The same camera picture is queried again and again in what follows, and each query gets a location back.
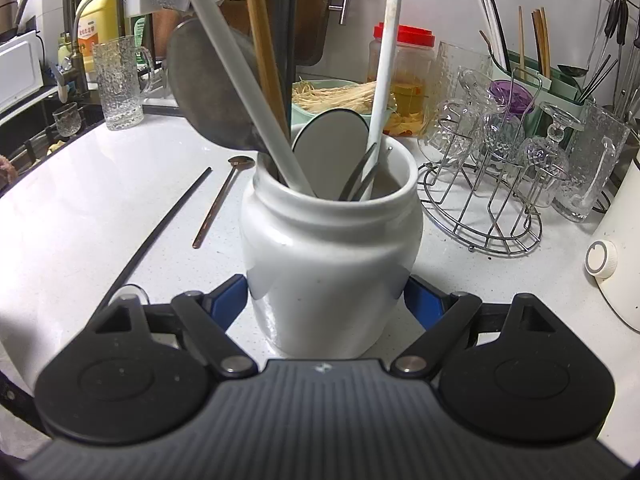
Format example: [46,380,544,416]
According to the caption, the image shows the wooden cutting board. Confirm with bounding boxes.
[150,0,357,67]

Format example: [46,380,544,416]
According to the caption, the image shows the green utensil holder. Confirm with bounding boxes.
[487,47,595,142]

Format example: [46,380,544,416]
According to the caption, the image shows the brown rice cooker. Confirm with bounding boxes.
[0,0,20,43]

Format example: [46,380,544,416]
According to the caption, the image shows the white microwave oven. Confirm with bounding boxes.
[0,29,46,112]

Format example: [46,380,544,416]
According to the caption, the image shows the purple cup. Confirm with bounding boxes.
[489,79,537,120]

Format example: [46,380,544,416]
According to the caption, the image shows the tall kitchen faucet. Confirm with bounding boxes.
[14,0,90,92]

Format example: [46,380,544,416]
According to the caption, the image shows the black kitchen sink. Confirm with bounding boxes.
[0,100,108,196]

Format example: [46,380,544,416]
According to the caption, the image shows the plastic jar red lid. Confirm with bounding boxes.
[368,22,437,137]

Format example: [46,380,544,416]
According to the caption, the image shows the wine glass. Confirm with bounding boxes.
[52,102,82,137]

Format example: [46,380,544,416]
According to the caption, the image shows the textured glass pitcher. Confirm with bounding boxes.
[92,35,156,132]

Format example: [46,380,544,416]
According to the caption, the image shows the small pale yellow bottle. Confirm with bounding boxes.
[56,32,75,68]

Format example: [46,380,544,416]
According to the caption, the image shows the white faucet nozzle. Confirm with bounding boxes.
[50,62,70,102]

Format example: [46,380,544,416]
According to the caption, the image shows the wooden chopstick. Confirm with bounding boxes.
[242,0,292,147]

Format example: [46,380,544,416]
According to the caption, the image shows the white electric cooking pot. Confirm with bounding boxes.
[584,135,640,335]

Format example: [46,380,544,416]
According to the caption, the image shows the black chopstick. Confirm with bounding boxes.
[97,167,214,313]
[276,0,299,137]

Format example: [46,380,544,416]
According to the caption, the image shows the copper spoon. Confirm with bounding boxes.
[192,155,254,250]

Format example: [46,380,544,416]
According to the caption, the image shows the chrome wire glass rack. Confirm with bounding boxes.
[416,74,544,259]

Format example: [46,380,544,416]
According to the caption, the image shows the enoki mushrooms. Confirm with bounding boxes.
[292,80,397,116]

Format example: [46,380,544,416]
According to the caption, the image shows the textured glass mug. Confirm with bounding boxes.
[417,40,495,162]
[551,99,632,224]

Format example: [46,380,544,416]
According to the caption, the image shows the dark grey knife rack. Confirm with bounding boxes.
[114,0,301,111]

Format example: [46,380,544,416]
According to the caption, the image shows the yellow detergent bottle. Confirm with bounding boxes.
[75,0,135,77]

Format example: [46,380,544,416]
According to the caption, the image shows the green dish soap bottle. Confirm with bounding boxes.
[130,14,152,63]

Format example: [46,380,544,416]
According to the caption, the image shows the green plastic basket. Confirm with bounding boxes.
[291,78,399,133]

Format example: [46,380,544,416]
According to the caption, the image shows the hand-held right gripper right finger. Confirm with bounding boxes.
[390,275,558,380]

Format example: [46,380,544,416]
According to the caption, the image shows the bundle of mixed chopsticks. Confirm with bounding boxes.
[473,0,552,80]

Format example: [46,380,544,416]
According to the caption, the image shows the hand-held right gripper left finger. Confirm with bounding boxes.
[95,274,258,380]

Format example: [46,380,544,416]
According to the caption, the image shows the white ceramic jar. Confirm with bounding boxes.
[240,132,425,359]

